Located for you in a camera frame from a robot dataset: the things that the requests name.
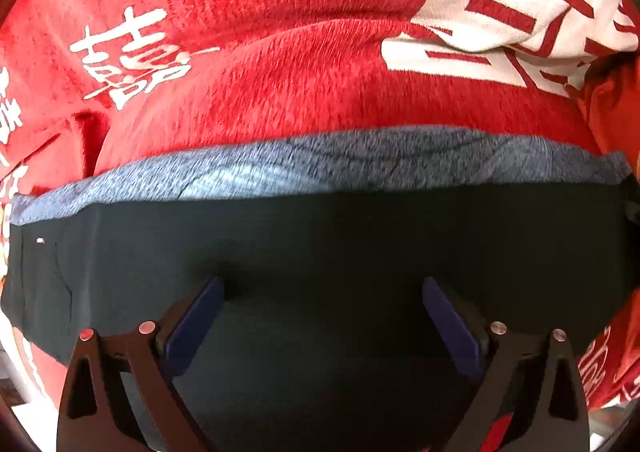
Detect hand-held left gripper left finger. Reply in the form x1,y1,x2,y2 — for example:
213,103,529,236
56,276,226,452

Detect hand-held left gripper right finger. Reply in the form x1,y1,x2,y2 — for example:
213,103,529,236
421,276,592,452

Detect black pants with grey waistband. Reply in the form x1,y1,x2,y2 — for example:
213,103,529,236
0,126,634,452

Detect red embroidered satin cushion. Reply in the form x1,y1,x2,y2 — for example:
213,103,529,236
575,50,640,157

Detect red printed sofa cover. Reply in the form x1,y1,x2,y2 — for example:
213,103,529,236
0,0,640,438

